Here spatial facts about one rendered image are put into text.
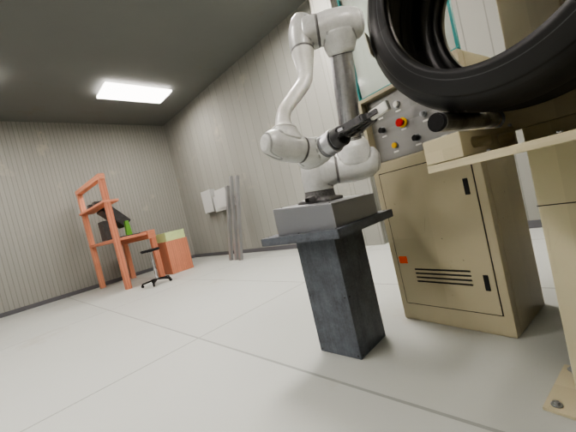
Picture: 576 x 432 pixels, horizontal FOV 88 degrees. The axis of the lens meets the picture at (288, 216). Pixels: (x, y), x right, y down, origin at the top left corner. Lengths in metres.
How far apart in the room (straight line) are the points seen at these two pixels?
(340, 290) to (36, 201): 7.02
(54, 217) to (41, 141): 1.58
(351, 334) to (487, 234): 0.75
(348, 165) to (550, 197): 0.77
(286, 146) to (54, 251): 6.97
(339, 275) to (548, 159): 0.87
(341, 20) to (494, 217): 1.05
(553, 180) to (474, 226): 0.52
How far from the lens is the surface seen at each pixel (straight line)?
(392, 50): 0.88
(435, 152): 0.82
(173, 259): 6.37
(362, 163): 1.50
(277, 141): 1.08
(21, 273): 7.70
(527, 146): 0.75
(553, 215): 1.15
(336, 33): 1.47
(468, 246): 1.61
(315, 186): 1.50
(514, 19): 1.18
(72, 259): 7.78
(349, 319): 1.53
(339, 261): 1.43
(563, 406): 1.35
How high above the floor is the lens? 0.79
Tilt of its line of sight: 2 degrees down
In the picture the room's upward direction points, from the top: 13 degrees counter-clockwise
